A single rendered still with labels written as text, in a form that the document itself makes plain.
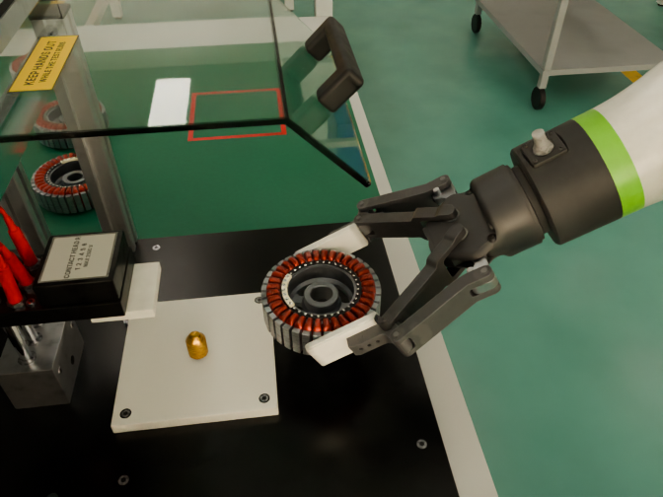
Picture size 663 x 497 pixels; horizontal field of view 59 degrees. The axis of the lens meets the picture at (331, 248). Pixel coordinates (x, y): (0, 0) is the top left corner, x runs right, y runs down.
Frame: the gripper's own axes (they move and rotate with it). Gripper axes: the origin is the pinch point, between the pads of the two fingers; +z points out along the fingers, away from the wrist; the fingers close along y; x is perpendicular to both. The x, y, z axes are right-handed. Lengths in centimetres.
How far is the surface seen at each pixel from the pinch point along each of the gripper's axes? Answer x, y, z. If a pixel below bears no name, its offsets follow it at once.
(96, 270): -15.7, 1.8, 12.6
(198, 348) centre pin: -1.9, 0.8, 13.2
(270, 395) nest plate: 2.7, 6.0, 8.1
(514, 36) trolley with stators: 114, -214, -64
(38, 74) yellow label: -28.8, -3.5, 6.5
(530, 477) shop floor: 97, -18, 0
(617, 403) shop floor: 111, -34, -25
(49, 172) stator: -11.3, -34.3, 33.5
